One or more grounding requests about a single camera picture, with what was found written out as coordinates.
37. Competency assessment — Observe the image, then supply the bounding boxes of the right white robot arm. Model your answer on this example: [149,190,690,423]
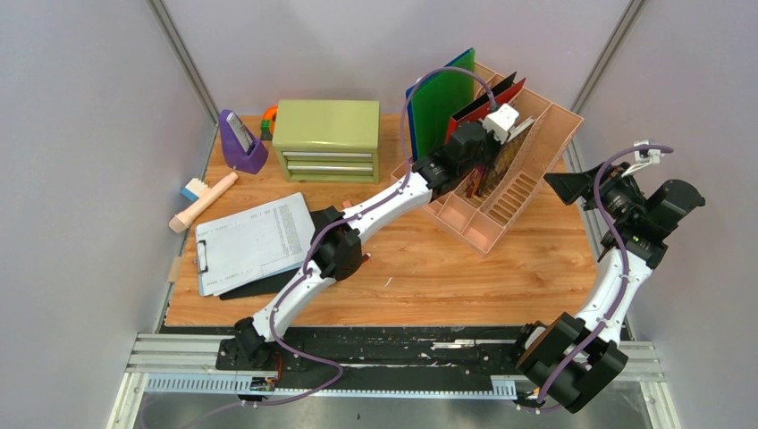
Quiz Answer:
[510,163,705,413]

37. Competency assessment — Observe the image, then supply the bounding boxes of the green folder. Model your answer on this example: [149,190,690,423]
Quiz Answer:
[409,48,476,161]

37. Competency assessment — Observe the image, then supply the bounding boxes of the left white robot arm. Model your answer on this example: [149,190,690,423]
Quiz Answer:
[234,115,515,369]

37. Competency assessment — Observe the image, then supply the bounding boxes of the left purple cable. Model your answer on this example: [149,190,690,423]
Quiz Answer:
[240,66,500,409]

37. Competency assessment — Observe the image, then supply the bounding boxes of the orange tape dispenser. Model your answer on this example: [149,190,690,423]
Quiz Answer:
[260,105,278,140]

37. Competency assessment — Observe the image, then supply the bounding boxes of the black mounting base plate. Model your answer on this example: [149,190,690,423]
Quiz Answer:
[215,325,569,392]

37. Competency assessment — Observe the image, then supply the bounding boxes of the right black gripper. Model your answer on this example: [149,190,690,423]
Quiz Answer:
[543,160,643,222]

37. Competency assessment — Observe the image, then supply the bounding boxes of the purple cable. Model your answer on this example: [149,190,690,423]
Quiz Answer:
[240,66,500,409]
[520,143,675,414]

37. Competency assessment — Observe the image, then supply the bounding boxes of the red folder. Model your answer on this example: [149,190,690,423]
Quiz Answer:
[445,72,526,140]

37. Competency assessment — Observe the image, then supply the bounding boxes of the purple Roald Dahl book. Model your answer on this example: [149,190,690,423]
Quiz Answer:
[465,165,486,198]

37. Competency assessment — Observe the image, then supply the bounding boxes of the aluminium frame rail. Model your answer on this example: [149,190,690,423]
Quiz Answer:
[107,328,680,428]

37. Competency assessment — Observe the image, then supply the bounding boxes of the clipboard with white papers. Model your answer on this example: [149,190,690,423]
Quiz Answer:
[195,192,315,297]

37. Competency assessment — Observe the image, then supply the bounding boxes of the grey phone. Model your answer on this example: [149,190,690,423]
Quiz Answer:
[226,111,253,153]

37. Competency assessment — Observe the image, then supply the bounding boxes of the black notebook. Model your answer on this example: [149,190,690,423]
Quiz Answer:
[220,206,341,300]

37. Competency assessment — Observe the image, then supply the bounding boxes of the green drawer cabinet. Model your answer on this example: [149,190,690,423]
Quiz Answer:
[272,99,381,183]

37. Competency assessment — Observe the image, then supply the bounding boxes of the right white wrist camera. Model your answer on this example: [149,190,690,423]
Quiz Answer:
[622,139,662,177]

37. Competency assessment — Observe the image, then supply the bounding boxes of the black Moon and Sixpence book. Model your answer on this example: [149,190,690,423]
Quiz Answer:
[476,116,535,198]

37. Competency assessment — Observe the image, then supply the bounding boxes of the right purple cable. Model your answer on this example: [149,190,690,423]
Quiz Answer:
[520,143,675,414]

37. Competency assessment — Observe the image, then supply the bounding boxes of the peach file organizer rack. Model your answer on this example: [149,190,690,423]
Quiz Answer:
[418,87,583,257]

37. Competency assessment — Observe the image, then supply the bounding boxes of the purple phone stand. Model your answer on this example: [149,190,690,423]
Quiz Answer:
[218,109,268,174]

